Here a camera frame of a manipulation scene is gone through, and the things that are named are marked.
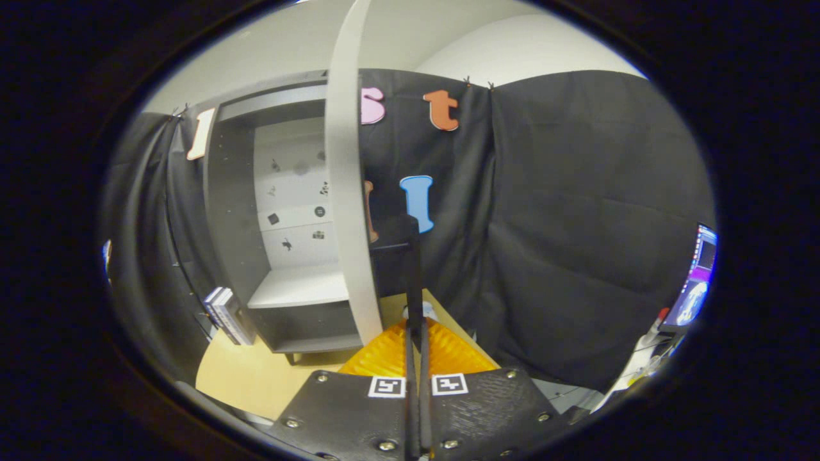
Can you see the computer monitor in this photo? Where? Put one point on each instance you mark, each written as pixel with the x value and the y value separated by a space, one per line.
pixel 695 288

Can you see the white cabinet door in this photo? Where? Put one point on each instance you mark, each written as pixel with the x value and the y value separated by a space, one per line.
pixel 346 160

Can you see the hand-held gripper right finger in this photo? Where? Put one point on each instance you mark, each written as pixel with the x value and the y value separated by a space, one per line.
pixel 493 410

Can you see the white bottle red cap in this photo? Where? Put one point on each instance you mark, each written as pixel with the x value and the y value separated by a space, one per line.
pixel 647 349

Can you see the small stack of books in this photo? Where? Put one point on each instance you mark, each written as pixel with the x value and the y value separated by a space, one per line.
pixel 229 317

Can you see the grey cabinet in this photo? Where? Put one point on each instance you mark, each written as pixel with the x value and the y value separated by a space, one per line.
pixel 234 211

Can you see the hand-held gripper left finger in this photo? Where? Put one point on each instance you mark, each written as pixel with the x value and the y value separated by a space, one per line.
pixel 346 416

